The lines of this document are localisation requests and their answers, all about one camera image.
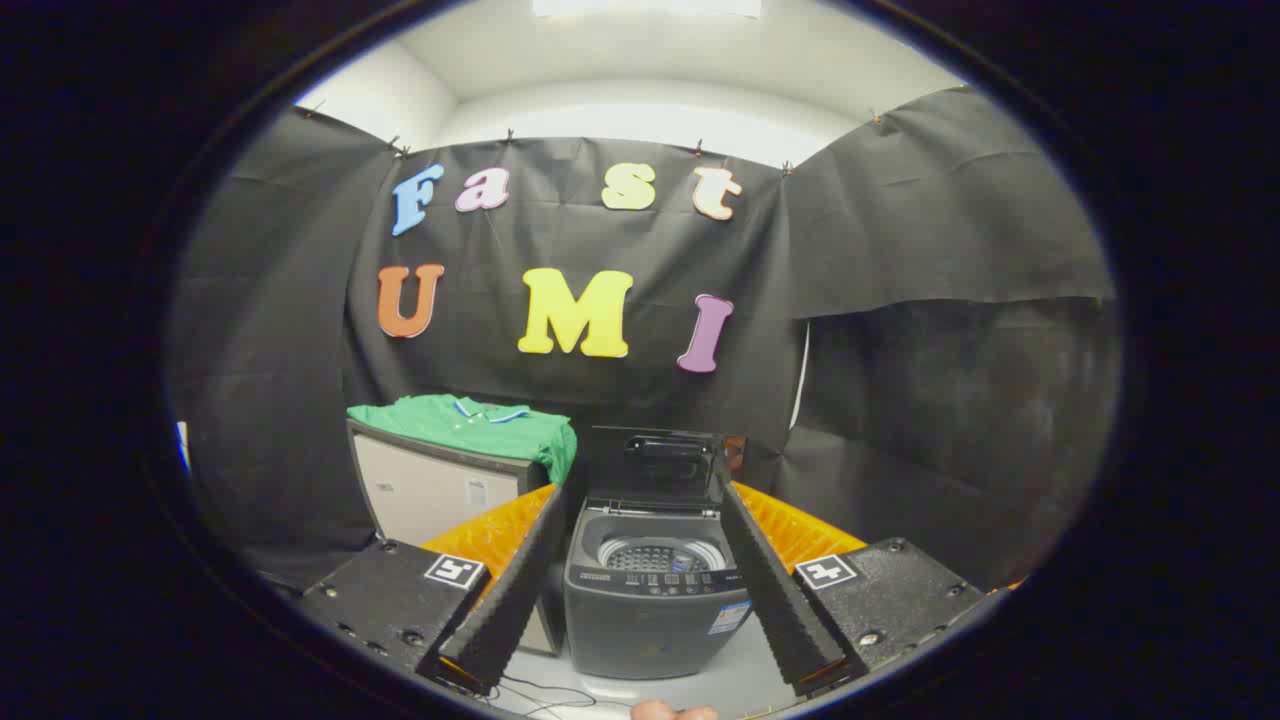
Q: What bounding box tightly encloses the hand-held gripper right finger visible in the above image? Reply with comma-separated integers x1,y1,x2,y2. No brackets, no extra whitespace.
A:
715,476,1001,698

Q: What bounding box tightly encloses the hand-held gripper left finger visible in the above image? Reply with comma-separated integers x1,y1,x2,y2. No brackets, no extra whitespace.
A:
300,483,568,698

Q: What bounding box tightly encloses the thin black cable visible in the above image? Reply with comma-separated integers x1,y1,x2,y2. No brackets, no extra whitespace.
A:
488,675,641,717

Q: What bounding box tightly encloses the grey washing machine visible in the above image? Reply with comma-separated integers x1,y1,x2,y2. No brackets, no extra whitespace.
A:
563,498,753,681

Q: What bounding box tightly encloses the green polo shirt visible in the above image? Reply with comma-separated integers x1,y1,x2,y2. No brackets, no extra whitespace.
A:
347,394,578,487

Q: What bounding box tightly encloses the grey cabinet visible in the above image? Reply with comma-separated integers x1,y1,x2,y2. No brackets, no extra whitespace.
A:
347,420,566,658

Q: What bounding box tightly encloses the black backdrop cloth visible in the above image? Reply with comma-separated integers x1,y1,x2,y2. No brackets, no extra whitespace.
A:
165,88,1119,593

